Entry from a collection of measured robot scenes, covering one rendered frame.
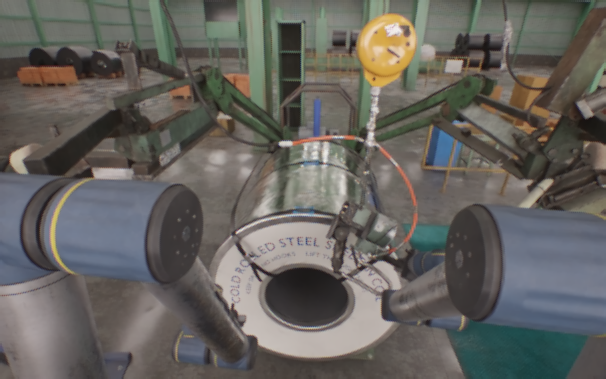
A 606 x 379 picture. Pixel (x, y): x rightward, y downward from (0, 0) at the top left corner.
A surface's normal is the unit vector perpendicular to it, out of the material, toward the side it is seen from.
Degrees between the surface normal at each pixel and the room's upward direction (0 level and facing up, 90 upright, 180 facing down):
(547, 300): 82
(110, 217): 44
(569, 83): 90
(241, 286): 90
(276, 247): 90
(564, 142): 89
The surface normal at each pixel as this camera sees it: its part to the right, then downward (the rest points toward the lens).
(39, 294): 0.75, 0.22
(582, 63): -0.08, 0.45
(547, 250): -0.09, -0.46
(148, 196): -0.02, -0.73
